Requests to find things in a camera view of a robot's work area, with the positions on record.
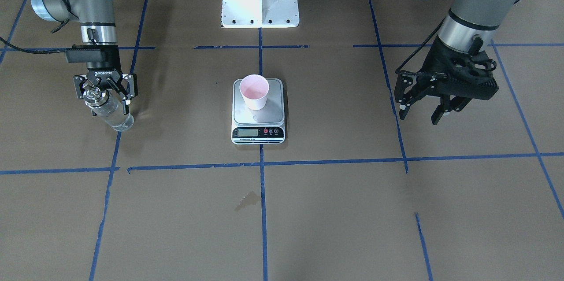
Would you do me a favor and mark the pink paper cup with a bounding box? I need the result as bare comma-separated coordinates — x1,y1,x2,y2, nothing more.
239,74,270,111

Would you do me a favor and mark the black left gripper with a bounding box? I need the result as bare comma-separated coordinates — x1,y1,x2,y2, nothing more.
393,37,499,125

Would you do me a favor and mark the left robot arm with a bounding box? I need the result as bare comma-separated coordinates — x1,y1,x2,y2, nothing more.
393,0,521,125

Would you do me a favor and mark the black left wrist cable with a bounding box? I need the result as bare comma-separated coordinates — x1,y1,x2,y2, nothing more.
395,17,445,75

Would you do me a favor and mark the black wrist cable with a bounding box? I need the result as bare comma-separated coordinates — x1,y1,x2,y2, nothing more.
395,17,445,75
0,0,74,55

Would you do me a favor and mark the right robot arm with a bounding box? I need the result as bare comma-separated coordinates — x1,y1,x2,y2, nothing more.
31,0,137,114

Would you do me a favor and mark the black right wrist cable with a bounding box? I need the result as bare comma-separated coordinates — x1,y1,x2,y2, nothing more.
0,0,74,55

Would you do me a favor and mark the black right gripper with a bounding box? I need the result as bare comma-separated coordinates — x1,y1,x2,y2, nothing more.
73,46,138,116

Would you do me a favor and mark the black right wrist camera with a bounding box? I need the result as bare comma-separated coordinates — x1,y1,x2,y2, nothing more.
64,44,121,70

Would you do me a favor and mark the white digital kitchen scale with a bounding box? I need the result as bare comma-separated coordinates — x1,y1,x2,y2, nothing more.
231,78,286,145

